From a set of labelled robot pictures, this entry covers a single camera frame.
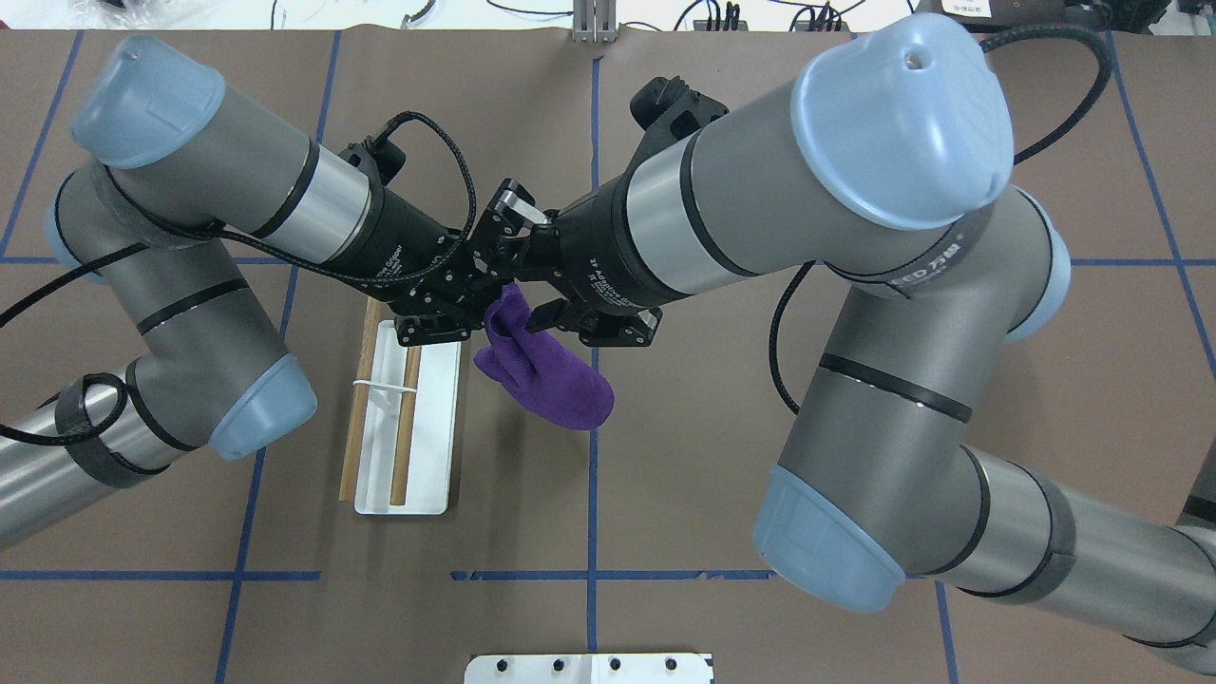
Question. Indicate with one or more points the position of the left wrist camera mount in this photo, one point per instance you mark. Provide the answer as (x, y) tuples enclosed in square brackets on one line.
[(380, 161)]

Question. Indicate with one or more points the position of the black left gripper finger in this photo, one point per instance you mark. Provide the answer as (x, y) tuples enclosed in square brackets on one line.
[(469, 282), (420, 324)]

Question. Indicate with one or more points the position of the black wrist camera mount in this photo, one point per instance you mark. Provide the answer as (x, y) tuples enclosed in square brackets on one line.
[(668, 111)]

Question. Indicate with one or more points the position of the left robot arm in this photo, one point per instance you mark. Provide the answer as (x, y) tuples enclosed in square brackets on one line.
[(178, 162)]

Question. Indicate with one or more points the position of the black usb hub left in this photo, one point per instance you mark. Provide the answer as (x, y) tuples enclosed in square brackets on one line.
[(720, 17)]

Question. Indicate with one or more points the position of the purple towel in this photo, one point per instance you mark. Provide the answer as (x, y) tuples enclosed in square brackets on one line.
[(537, 371)]

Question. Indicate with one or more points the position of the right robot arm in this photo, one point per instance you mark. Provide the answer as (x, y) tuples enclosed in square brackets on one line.
[(889, 160)]

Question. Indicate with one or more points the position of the black usb hub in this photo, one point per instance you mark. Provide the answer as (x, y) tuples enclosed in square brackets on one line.
[(823, 18), (720, 17)]

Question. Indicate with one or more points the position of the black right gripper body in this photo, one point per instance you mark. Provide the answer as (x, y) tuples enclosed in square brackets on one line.
[(594, 255)]

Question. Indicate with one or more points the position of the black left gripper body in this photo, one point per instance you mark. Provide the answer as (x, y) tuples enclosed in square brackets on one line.
[(404, 237)]

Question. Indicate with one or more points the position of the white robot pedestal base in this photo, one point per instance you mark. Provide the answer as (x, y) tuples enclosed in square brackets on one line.
[(591, 668)]

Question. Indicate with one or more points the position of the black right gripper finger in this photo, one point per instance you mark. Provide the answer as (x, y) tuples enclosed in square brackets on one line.
[(512, 226), (634, 329)]

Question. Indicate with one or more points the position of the black usb hub right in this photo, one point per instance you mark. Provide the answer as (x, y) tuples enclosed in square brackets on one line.
[(823, 18)]

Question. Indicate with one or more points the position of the grey aluminium frame post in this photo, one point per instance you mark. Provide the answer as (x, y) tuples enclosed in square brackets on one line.
[(595, 22)]

